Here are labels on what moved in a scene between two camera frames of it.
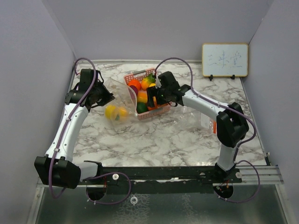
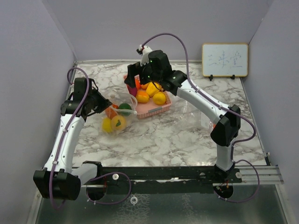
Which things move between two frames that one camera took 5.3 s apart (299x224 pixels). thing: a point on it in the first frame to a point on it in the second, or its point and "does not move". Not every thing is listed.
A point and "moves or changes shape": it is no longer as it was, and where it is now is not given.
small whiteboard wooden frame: (224, 59) does not move
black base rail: (177, 180) does not move
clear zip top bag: (122, 108) moves or changes shape
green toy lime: (141, 107) to (124, 106)
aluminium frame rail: (268, 174) does not move
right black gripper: (152, 91) to (132, 70)
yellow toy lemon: (110, 111) to (107, 125)
